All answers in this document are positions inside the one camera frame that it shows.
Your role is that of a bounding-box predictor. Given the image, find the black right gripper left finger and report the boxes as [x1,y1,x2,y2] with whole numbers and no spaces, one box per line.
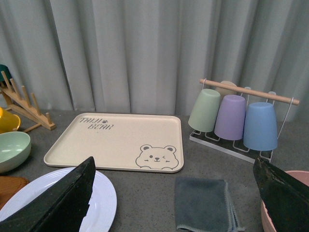
[0,157,96,232]

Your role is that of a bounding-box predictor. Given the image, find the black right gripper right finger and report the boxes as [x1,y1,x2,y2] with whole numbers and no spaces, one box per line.
[253,158,309,232]

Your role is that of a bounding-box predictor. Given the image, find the white ceramic plate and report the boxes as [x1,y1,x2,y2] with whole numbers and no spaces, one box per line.
[0,168,117,232]

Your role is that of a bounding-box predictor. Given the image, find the pink bowl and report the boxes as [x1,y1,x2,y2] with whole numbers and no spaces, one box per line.
[261,170,309,232]

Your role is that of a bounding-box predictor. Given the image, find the wooden brown tray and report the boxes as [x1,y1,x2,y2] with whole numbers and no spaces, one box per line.
[0,176,29,209]

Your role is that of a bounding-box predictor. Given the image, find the blue plastic cup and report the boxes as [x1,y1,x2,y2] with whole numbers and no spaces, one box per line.
[243,102,278,151]

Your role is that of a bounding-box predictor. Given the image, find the green bowl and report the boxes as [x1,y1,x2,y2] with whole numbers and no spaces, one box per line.
[0,131,31,174]

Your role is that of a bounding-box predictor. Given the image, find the grey folded cloth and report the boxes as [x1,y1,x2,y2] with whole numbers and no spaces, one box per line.
[174,177,245,232]

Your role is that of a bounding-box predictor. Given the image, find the purple plastic cup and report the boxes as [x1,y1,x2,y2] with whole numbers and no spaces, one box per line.
[214,95,246,141]

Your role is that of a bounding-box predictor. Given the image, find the beige bear tray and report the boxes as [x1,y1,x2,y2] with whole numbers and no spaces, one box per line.
[44,113,184,173]

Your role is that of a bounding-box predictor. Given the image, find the yellow mug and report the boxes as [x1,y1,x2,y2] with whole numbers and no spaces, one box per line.
[0,108,21,133]

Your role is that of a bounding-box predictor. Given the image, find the wooden dish rack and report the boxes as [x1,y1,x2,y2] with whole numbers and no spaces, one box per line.
[0,71,56,132]

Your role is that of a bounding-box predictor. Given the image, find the green plastic cup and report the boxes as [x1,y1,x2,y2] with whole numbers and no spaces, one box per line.
[188,88,221,132]

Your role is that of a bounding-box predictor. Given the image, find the beige plastic cup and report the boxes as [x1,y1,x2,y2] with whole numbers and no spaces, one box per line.
[214,80,238,99]

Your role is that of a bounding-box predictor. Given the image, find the dark green cup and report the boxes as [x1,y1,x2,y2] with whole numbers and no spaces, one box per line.
[0,64,12,82]

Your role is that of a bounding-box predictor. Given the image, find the grey curtain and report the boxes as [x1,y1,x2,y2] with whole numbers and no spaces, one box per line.
[0,0,309,122]

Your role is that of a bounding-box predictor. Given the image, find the white wire cup rack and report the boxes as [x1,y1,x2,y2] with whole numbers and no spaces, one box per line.
[189,79,300,163]

